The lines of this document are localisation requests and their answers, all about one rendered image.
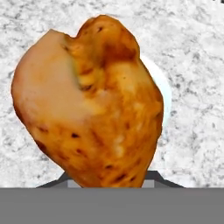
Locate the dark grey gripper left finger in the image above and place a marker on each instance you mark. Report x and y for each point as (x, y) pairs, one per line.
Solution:
(59, 182)

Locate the golden brown chicken drumstick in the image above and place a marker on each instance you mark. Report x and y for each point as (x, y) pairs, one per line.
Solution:
(96, 110)

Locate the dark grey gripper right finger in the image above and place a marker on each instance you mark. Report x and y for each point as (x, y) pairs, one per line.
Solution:
(159, 180)

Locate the white round plate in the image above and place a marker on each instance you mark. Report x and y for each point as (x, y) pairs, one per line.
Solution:
(162, 87)

